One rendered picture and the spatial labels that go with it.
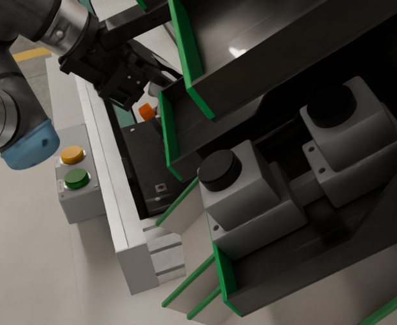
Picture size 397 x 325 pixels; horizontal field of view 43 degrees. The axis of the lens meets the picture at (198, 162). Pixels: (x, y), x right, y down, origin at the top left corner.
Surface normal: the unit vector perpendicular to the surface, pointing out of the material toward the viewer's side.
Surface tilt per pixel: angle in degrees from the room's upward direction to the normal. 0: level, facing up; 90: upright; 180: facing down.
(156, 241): 90
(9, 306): 0
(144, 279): 90
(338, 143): 90
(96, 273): 0
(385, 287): 45
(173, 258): 90
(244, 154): 25
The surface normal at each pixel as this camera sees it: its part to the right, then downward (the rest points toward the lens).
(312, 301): -0.79, -0.41
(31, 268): -0.14, -0.77
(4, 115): 0.96, 0.00
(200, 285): 0.12, 0.61
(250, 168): -0.54, -0.62
